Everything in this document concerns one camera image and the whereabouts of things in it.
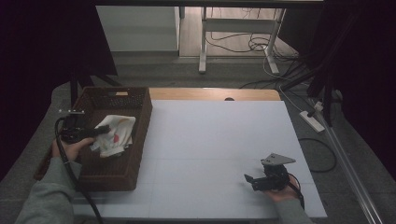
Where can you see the person's right hand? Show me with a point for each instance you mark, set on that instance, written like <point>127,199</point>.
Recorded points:
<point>285,194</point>

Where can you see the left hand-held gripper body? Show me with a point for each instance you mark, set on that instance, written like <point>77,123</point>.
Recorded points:
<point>73,132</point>

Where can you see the brown woven basket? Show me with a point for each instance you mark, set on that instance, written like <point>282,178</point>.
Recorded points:
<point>109,172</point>

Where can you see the white-legged desk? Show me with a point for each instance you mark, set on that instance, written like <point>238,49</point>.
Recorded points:
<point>236,25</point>

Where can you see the person's left hand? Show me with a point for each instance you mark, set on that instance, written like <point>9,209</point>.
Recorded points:
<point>70,151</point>

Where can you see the wooden table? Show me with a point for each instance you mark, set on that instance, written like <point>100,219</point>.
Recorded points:
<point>202,93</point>

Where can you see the white power strip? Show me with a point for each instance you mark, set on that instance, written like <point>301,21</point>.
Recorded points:
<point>312,122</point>

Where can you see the white fruit-print garment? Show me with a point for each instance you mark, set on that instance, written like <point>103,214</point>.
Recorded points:
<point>120,130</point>

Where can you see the white cabinet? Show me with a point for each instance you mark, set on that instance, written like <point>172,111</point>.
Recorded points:
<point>137,28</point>

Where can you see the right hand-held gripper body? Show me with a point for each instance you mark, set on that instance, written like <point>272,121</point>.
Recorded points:
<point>275,177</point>

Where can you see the black curtain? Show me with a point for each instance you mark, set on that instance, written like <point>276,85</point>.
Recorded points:
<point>40,46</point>
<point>364,62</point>

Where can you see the metal rail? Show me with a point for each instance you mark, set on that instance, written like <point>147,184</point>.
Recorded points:
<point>348,169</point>

